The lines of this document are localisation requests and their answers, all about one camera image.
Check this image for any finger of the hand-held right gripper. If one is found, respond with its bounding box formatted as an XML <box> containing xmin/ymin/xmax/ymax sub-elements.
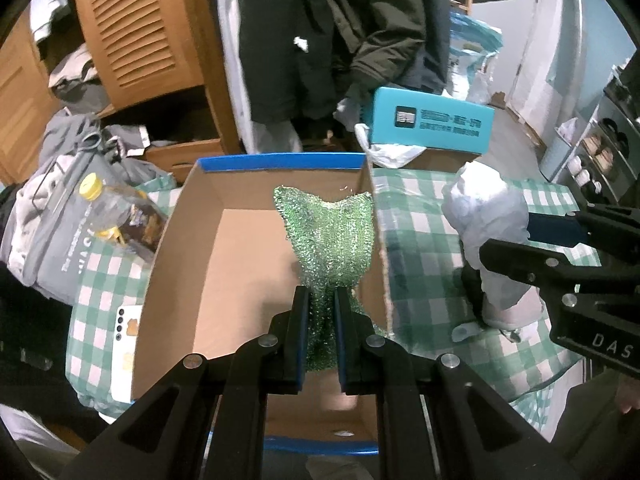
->
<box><xmin>527</xmin><ymin>204</ymin><xmax>640</xmax><ymax>262</ymax></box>
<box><xmin>479</xmin><ymin>238</ymin><xmax>640</xmax><ymax>295</ymax></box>

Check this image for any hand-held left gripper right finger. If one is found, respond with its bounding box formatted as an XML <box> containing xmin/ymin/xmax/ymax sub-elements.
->
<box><xmin>335</xmin><ymin>287</ymin><xmax>581</xmax><ymax>480</ymax></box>

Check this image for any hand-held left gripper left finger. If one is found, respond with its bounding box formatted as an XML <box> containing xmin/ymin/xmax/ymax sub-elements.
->
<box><xmin>60</xmin><ymin>286</ymin><xmax>311</xmax><ymax>480</ymax></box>

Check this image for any white cloth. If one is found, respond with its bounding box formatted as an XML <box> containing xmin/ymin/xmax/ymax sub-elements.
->
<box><xmin>442</xmin><ymin>162</ymin><xmax>546</xmax><ymax>331</ymax></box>

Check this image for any black sock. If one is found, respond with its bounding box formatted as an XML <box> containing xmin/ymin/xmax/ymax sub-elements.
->
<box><xmin>460</xmin><ymin>265</ymin><xmax>488</xmax><ymax>326</ymax></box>

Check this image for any cardboard box with blue edges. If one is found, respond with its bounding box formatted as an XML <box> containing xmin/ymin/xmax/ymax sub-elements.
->
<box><xmin>131</xmin><ymin>152</ymin><xmax>396</xmax><ymax>456</ymax></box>

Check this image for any green sparkly scrubbing cloth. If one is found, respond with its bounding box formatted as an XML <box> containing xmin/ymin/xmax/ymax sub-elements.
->
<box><xmin>272</xmin><ymin>185</ymin><xmax>388</xmax><ymax>373</ymax></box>

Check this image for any person's right forearm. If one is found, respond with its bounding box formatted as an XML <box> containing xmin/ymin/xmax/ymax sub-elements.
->
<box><xmin>550</xmin><ymin>372</ymin><xmax>640</xmax><ymax>461</ymax></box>

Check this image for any light blue bin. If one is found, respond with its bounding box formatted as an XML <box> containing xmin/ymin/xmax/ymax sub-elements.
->
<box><xmin>540</xmin><ymin>120</ymin><xmax>586</xmax><ymax>183</ymax></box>

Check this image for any small white sock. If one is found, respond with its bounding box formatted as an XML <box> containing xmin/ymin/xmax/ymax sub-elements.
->
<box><xmin>452</xmin><ymin>321</ymin><xmax>483</xmax><ymax>342</ymax></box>

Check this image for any green white checked tablecloth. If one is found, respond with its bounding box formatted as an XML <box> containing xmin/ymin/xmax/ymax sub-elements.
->
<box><xmin>65</xmin><ymin>165</ymin><xmax>603</xmax><ymax>436</ymax></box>

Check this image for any metal shoe rack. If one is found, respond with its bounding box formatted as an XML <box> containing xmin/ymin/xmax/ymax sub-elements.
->
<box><xmin>565</xmin><ymin>65</ymin><xmax>640</xmax><ymax>206</ymax></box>

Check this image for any teal printed box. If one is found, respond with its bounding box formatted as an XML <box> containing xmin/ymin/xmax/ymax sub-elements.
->
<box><xmin>367</xmin><ymin>86</ymin><xmax>496</xmax><ymax>155</ymax></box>

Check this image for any white plastic bag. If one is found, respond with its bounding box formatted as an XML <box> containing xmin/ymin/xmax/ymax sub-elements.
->
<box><xmin>334</xmin><ymin>97</ymin><xmax>426</xmax><ymax>168</ymax></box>

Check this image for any white smartphone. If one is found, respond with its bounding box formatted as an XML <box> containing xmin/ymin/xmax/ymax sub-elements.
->
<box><xmin>111</xmin><ymin>304</ymin><xmax>143</xmax><ymax>403</ymax></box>

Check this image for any blue plastic bag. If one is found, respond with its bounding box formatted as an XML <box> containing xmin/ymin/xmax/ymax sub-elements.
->
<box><xmin>447</xmin><ymin>10</ymin><xmax>503</xmax><ymax>106</ymax></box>

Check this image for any oil bottle with yellow cap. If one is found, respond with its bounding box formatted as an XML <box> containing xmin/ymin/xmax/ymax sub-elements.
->
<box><xmin>79</xmin><ymin>172</ymin><xmax>168</xmax><ymax>263</ymax></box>

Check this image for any grey printed bag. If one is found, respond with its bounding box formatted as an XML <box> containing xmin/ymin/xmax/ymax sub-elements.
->
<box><xmin>0</xmin><ymin>150</ymin><xmax>116</xmax><ymax>306</ymax></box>

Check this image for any dark olive hanging jacket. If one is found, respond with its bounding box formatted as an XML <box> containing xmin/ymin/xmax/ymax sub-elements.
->
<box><xmin>325</xmin><ymin>0</ymin><xmax>451</xmax><ymax>96</ymax></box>

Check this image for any white hanging garment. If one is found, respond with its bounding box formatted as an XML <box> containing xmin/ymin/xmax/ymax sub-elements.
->
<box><xmin>220</xmin><ymin>0</ymin><xmax>301</xmax><ymax>153</ymax></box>

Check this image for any black hanging coat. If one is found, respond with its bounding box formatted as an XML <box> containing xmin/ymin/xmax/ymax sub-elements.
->
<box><xmin>237</xmin><ymin>0</ymin><xmax>341</xmax><ymax>123</ymax></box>

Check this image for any grey clothes pile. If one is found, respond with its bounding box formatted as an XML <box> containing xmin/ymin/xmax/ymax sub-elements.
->
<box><xmin>40</xmin><ymin>112</ymin><xmax>151</xmax><ymax>173</ymax></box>

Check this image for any wooden cabinet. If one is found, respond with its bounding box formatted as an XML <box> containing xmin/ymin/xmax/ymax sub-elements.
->
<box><xmin>70</xmin><ymin>0</ymin><xmax>206</xmax><ymax>111</ymax></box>
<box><xmin>0</xmin><ymin>20</ymin><xmax>61</xmax><ymax>186</ymax></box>

